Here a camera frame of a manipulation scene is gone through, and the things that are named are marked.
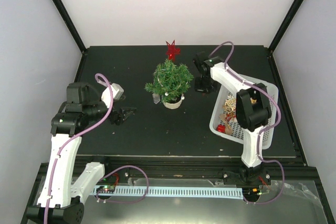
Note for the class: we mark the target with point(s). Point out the white perforated plastic basket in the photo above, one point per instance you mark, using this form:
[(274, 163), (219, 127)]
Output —
[(238, 132)]

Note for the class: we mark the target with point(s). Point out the circuit board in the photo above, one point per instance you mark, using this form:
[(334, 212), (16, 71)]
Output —
[(105, 189), (255, 191)]

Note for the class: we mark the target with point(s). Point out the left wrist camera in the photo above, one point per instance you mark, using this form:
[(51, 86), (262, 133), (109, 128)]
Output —
[(115, 95)]

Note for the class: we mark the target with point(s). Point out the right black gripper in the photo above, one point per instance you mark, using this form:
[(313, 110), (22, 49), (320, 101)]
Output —
[(198, 88)]

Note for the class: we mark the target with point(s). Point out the white tree pot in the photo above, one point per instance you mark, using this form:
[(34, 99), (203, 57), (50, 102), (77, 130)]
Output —
[(173, 105)]

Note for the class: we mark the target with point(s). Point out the red gift box ornament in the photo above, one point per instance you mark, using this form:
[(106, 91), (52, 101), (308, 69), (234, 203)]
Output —
[(220, 128)]

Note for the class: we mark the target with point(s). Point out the right circuit board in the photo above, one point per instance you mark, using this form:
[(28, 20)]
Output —
[(255, 191)]

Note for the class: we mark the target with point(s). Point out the small green christmas tree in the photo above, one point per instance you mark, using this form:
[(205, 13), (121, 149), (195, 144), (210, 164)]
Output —
[(170, 81)]

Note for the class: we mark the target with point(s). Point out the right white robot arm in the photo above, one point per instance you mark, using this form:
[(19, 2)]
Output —
[(253, 109)]

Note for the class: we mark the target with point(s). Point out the clear battery box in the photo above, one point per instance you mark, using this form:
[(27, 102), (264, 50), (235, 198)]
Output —
[(156, 98)]

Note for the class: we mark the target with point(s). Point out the left circuit board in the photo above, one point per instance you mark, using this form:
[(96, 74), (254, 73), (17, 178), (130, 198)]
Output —
[(105, 189)]

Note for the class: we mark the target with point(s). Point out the red star ornament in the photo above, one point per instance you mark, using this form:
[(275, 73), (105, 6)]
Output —
[(172, 50)]

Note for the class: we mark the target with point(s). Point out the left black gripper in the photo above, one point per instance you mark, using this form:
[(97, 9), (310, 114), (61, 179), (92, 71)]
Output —
[(119, 117)]

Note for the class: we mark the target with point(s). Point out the white slotted cable duct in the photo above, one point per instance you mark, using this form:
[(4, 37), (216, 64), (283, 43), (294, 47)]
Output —
[(189, 192)]

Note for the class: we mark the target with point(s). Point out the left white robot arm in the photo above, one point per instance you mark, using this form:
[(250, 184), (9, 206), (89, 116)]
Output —
[(62, 200)]

